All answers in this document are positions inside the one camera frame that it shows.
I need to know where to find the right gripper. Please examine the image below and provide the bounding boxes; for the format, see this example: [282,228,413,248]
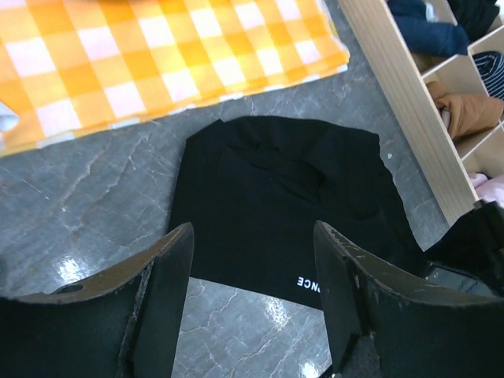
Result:
[424,200,503,297]

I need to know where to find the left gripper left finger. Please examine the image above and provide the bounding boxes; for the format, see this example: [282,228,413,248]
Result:
[1,223,194,377]

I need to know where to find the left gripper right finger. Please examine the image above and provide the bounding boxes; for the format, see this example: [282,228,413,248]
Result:
[313,221,503,377]

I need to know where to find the black underwear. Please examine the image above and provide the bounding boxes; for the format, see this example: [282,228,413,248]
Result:
[169,116,426,309]
[448,0,500,41]

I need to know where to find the pink rolled underwear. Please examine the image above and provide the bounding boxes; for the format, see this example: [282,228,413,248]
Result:
[469,172,504,207]

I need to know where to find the brown rolled underwear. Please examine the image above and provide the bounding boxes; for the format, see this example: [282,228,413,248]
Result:
[426,81,503,140]

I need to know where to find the striped rolled underwear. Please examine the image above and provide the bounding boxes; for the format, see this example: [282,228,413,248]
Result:
[472,51,504,100]

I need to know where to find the navy rolled underwear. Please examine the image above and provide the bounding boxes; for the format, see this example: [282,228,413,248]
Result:
[387,1,469,57]

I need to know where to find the black rolled underwear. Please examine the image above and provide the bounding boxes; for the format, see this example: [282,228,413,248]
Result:
[448,0,500,41]

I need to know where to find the wooden compartment tray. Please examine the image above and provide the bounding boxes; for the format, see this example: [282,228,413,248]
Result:
[341,1,503,222]

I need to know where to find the orange checkered cloth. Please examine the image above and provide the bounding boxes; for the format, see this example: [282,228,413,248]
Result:
[1,1,350,155]

